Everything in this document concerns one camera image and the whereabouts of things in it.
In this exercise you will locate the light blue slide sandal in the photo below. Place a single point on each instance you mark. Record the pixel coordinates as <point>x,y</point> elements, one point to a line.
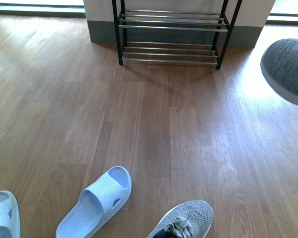
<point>97,204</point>
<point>9,215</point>

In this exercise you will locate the grey knit sneaker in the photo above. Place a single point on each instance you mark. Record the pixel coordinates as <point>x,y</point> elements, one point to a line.
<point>279,66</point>
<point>191,219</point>

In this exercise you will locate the black metal shoe rack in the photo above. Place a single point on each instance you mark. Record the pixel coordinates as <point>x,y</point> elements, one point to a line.
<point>172,37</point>

